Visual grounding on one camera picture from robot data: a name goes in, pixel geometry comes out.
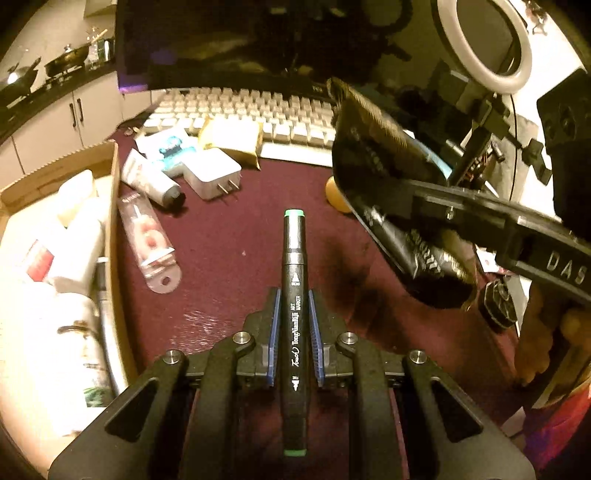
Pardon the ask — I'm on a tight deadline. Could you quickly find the black foil pouch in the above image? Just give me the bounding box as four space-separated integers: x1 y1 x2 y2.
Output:
327 78 476 309

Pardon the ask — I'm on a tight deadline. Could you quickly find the white bottle green label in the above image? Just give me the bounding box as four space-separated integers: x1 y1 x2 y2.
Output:
0 290 116 434

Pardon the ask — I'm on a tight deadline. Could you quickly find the yellow round jar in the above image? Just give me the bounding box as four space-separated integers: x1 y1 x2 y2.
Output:
325 176 352 214

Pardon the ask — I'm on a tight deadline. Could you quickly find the white pill bottle red label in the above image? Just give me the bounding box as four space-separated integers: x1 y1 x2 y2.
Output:
26 217 104 296

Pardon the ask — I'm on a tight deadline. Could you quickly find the black green-capped marker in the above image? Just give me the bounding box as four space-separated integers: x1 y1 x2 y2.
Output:
280 209 310 458

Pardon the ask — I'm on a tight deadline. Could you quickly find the floral hand cream tube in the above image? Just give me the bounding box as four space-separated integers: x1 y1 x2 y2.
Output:
121 149 185 210

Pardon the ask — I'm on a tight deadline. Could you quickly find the white power adapter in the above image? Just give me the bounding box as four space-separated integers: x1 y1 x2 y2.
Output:
183 148 242 201

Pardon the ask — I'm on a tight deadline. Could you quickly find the teal cartoon tissue pack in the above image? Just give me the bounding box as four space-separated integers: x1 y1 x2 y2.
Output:
135 127 200 178

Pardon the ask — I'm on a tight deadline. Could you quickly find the yellow snack packet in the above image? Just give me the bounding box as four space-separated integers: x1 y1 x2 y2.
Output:
198 119 263 170

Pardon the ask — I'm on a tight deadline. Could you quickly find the person's right hand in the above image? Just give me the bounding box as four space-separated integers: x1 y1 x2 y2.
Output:
514 280 591 388

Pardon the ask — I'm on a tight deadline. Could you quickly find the black round lid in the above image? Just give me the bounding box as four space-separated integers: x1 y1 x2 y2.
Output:
477 279 518 334

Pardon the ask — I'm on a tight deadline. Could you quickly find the blue notebook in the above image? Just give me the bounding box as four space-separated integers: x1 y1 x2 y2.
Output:
405 130 453 179

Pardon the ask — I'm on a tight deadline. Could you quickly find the maroon cloth mat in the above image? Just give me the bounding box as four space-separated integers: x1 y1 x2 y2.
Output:
110 128 528 480

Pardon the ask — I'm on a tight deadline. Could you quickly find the white computer keyboard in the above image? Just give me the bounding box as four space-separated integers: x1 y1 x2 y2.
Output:
142 87 335 168

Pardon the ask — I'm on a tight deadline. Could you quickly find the cardboard box tray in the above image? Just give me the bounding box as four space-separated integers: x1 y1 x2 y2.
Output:
0 140 139 467

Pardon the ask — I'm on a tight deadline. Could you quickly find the black computer monitor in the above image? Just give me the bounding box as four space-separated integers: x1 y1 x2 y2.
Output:
115 1 425 93

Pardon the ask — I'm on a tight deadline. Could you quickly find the black wok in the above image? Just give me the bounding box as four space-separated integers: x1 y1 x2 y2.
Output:
0 57 41 107

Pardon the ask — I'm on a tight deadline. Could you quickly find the white ring light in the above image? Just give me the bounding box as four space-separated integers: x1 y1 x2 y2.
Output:
432 1 532 94

